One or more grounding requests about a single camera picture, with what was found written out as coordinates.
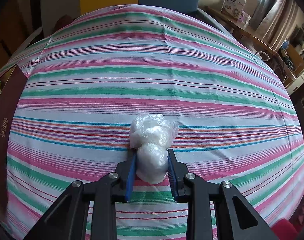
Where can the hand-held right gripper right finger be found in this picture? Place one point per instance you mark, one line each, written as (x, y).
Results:
(172, 177)

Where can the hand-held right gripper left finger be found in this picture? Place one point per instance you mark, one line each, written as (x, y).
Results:
(131, 177)

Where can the clear plastic bag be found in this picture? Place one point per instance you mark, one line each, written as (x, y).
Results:
(154, 130)

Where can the gold tin box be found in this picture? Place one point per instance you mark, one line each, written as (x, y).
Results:
(6, 120)

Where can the red cloth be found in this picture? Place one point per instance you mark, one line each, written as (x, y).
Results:
(286, 230)

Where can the wooden side table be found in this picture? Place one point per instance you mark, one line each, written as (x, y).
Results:
(244, 33)

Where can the brown bag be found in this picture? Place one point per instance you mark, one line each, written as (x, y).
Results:
(64, 21)

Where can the blue round thing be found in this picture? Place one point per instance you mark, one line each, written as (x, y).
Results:
(284, 43)

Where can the small pink jar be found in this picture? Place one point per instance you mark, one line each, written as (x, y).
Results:
(244, 17)

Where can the white printed box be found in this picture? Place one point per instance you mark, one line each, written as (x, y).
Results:
(233, 5)

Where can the wooden wardrobe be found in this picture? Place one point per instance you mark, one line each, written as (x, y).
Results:
(6, 35)

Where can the pink grey curtain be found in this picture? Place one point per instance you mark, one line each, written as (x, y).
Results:
(279, 17)

